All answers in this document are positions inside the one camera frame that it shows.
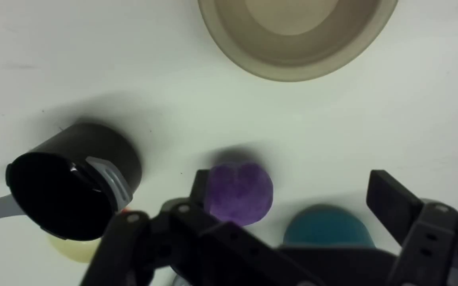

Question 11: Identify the beige plastic bowl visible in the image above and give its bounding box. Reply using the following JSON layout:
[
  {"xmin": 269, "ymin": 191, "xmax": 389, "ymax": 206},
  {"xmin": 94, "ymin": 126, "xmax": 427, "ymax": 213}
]
[{"xmin": 198, "ymin": 0, "xmax": 400, "ymax": 82}]

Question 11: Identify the pale yellow object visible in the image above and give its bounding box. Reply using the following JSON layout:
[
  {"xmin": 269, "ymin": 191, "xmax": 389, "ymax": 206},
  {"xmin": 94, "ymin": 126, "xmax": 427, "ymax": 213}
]
[{"xmin": 48, "ymin": 236, "xmax": 101, "ymax": 264}]

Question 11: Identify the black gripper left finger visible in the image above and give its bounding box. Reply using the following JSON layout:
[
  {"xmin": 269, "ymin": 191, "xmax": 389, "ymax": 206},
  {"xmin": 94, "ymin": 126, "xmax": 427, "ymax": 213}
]
[{"xmin": 82, "ymin": 171, "xmax": 316, "ymax": 286}]

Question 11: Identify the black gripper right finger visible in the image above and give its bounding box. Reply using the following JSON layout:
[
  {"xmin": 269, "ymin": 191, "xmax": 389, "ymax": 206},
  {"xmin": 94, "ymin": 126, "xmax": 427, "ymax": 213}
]
[{"xmin": 366, "ymin": 171, "xmax": 458, "ymax": 286}]

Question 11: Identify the purple plush toy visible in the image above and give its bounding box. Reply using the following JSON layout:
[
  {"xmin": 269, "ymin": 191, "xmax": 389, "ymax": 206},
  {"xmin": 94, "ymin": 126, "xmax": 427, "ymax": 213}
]
[{"xmin": 206, "ymin": 163, "xmax": 274, "ymax": 226}]

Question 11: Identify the black cup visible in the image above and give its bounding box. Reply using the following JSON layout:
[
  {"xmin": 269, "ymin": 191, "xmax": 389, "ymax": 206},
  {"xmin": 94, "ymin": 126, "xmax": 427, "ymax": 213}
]
[{"xmin": 7, "ymin": 125, "xmax": 144, "ymax": 241}]

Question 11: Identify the teal round object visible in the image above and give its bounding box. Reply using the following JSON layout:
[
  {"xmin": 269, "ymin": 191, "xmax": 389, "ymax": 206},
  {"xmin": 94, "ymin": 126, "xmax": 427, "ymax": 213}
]
[{"xmin": 284, "ymin": 206, "xmax": 374, "ymax": 248}]

